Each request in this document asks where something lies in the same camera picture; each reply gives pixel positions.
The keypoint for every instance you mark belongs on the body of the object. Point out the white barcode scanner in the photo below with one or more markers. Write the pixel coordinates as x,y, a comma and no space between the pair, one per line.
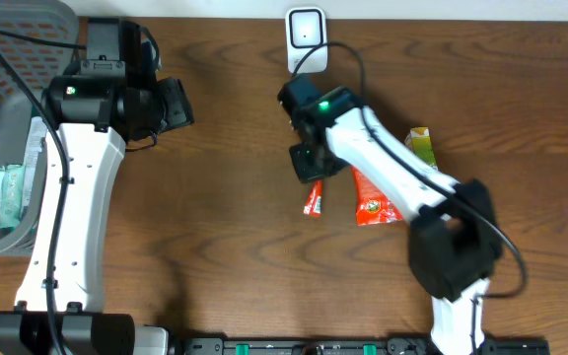
305,29

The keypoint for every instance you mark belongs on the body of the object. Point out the yellow green juice carton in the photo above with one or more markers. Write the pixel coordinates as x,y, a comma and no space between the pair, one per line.
418,140

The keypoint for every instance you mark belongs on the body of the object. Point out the red snack bag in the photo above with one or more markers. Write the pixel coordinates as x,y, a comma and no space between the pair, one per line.
373,207

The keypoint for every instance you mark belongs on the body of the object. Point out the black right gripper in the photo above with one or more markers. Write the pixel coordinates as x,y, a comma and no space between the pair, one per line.
306,173

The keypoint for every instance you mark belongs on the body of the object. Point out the grey plastic shopping basket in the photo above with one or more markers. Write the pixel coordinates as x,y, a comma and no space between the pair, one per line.
32,35

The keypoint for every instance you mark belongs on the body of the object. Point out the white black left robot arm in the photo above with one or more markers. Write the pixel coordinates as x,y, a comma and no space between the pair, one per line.
59,308

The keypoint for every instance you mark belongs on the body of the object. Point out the small red Nescafe packet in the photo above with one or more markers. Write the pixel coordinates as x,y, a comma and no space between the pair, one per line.
313,205

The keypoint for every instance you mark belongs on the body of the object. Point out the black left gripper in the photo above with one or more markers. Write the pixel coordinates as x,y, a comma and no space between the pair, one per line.
181,111

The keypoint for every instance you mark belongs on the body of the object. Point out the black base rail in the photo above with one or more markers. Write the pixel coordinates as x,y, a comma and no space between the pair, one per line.
392,346

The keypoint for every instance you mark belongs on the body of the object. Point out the light green wet wipes pack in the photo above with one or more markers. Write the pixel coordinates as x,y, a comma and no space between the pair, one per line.
12,180

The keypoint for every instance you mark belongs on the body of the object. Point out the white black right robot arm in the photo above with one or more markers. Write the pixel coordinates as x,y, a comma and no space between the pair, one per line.
452,243

